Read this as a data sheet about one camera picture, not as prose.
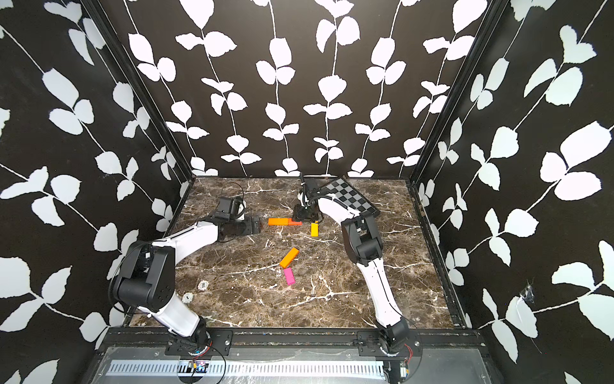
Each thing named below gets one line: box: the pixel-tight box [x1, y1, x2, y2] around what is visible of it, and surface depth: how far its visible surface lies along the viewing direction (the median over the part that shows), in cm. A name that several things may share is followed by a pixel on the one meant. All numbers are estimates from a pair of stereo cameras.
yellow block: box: [310, 222, 319, 238], surface depth 103 cm
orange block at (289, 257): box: [279, 247, 300, 269], surface depth 95 cm
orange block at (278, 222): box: [267, 217, 289, 226], surface depth 106 cm
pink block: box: [283, 267, 296, 286], surface depth 90 cm
